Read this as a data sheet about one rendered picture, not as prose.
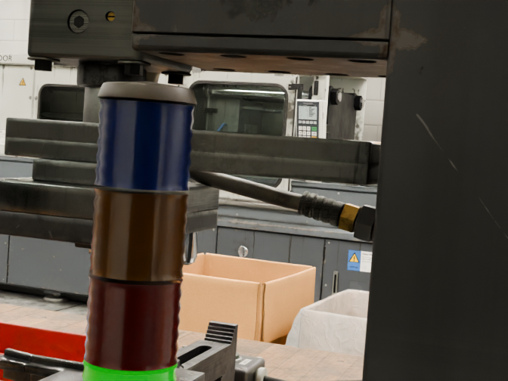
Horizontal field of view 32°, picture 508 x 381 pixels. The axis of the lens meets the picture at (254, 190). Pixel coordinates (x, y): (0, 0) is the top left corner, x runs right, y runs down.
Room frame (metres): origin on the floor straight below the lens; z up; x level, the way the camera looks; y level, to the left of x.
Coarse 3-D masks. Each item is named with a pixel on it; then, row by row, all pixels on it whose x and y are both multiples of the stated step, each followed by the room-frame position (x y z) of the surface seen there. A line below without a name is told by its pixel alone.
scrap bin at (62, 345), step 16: (0, 336) 0.96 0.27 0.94; (16, 336) 0.95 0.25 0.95; (32, 336) 0.94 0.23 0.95; (48, 336) 0.94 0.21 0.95; (64, 336) 0.93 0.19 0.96; (80, 336) 0.93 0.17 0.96; (0, 352) 0.96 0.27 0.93; (32, 352) 0.94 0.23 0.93; (48, 352) 0.94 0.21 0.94; (64, 352) 0.93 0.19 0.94; (80, 352) 0.93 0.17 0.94
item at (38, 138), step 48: (96, 96) 0.62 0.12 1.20; (48, 144) 0.60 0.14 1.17; (96, 144) 0.59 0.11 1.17; (192, 144) 0.57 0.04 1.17; (240, 144) 0.56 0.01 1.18; (288, 144) 0.55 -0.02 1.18; (336, 144) 0.54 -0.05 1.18; (0, 192) 0.58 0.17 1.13; (48, 192) 0.56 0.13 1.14; (192, 192) 0.66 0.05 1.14; (192, 240) 0.69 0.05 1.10
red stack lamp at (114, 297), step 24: (96, 288) 0.34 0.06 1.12; (120, 288) 0.33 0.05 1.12; (144, 288) 0.33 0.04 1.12; (168, 288) 0.34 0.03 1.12; (96, 312) 0.34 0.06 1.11; (120, 312) 0.33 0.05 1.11; (144, 312) 0.33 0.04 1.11; (168, 312) 0.34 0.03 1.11; (96, 336) 0.34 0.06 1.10; (120, 336) 0.33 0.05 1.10; (144, 336) 0.33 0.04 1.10; (168, 336) 0.34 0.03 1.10; (96, 360) 0.34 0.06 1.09; (120, 360) 0.33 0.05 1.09; (144, 360) 0.33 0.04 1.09; (168, 360) 0.34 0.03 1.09
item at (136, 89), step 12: (108, 84) 0.34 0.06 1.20; (120, 84) 0.33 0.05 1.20; (132, 84) 0.33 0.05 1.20; (144, 84) 0.33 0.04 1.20; (156, 84) 0.33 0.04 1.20; (108, 96) 0.34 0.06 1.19; (120, 96) 0.33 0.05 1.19; (132, 96) 0.33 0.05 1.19; (144, 96) 0.33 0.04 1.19; (156, 96) 0.33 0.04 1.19; (168, 96) 0.33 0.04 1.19; (180, 96) 0.34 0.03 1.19; (192, 96) 0.35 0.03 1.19
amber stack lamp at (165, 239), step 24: (96, 192) 0.34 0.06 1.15; (120, 192) 0.33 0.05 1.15; (144, 192) 0.34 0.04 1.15; (168, 192) 0.35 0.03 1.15; (96, 216) 0.34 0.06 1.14; (120, 216) 0.33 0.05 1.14; (144, 216) 0.33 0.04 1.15; (168, 216) 0.34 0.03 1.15; (96, 240) 0.34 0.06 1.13; (120, 240) 0.33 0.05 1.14; (144, 240) 0.33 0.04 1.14; (168, 240) 0.34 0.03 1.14; (96, 264) 0.34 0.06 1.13; (120, 264) 0.33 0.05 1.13; (144, 264) 0.33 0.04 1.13; (168, 264) 0.34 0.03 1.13
